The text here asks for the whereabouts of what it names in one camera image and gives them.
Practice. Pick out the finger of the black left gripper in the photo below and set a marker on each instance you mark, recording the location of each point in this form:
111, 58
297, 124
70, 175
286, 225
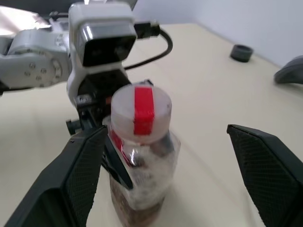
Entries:
118, 165

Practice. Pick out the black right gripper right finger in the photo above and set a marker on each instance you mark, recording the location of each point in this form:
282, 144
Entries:
272, 179

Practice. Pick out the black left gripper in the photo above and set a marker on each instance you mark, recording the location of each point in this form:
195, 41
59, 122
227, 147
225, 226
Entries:
101, 85

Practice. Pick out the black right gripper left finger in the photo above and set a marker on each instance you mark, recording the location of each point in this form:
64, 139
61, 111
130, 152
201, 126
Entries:
71, 179

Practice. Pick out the white cap with red tape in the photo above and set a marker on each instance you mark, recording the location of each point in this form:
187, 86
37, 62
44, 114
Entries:
123, 111

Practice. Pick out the clear plastic drink bottle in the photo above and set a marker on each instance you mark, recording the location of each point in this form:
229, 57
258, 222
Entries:
151, 189

